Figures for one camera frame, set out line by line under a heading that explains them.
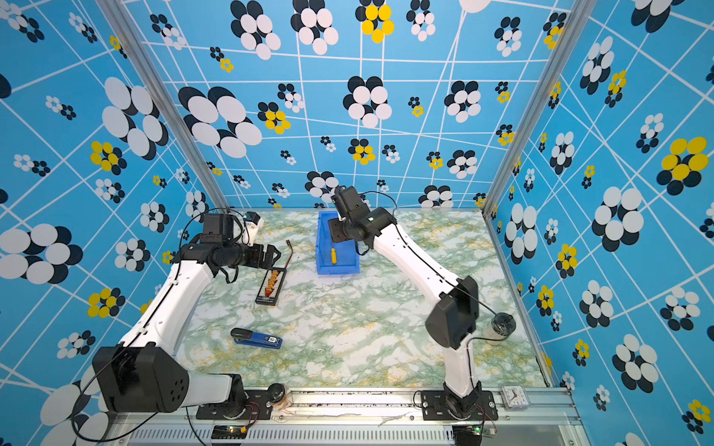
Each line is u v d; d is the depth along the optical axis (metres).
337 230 0.72
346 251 1.05
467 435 0.70
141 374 0.40
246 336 0.83
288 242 1.08
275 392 0.67
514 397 0.73
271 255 0.74
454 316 0.51
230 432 0.72
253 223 0.72
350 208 0.61
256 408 0.73
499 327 0.77
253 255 0.72
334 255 1.04
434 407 0.72
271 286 0.96
